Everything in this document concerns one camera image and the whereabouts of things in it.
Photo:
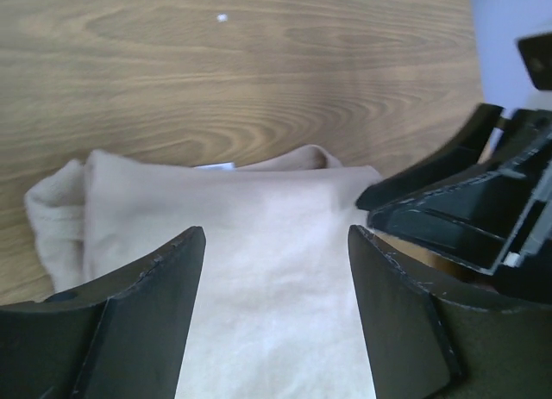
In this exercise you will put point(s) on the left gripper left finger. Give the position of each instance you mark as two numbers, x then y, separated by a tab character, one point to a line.
122	335

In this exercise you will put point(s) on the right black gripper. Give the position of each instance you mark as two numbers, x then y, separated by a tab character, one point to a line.
492	217

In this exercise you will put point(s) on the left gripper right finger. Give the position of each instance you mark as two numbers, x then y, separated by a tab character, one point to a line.
430	335

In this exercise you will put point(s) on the beige t shirt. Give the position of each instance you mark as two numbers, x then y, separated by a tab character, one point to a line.
276	315

